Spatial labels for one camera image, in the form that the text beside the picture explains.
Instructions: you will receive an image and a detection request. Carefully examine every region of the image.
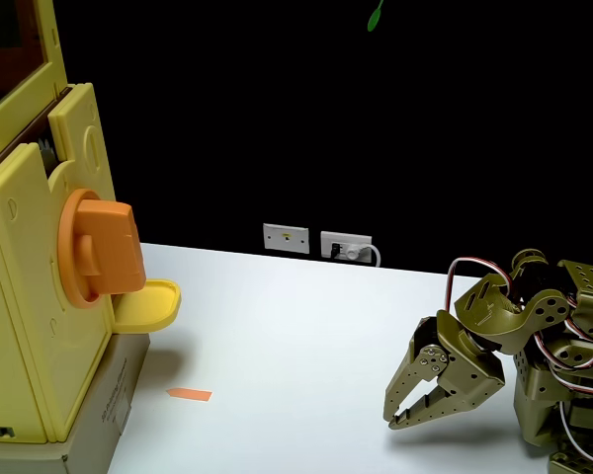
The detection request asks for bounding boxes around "orange vending machine knob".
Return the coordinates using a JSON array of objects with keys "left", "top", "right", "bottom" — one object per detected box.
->
[{"left": 56, "top": 188, "right": 148, "bottom": 310}]

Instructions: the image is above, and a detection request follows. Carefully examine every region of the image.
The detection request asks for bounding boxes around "yellow toy vending machine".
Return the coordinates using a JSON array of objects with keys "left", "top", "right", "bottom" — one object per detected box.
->
[{"left": 0, "top": 0, "right": 183, "bottom": 443}]

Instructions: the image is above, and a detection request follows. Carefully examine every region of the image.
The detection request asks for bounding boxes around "orange paper arrow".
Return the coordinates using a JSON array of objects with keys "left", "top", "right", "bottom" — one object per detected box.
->
[{"left": 165, "top": 387, "right": 213, "bottom": 404}]

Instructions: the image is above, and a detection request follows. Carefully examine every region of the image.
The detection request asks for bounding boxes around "grey cardboard box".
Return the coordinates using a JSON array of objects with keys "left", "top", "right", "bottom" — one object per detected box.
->
[{"left": 0, "top": 333, "right": 152, "bottom": 474}]

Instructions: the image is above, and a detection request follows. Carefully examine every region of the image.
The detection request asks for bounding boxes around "green leaf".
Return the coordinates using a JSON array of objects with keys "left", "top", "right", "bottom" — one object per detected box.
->
[{"left": 366, "top": 0, "right": 386, "bottom": 34}]

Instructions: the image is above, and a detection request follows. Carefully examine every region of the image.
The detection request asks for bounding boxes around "white plug with cable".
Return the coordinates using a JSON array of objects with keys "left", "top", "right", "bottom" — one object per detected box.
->
[{"left": 344, "top": 243, "right": 382, "bottom": 268}]

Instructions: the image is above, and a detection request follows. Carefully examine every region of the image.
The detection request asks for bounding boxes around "white wall socket with plugs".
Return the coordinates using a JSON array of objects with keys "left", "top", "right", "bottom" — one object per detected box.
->
[{"left": 319, "top": 230, "right": 374, "bottom": 263}]

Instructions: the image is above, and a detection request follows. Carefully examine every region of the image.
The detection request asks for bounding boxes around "white wall socket plate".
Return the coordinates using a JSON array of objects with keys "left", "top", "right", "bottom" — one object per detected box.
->
[{"left": 262, "top": 222, "right": 311, "bottom": 256}]

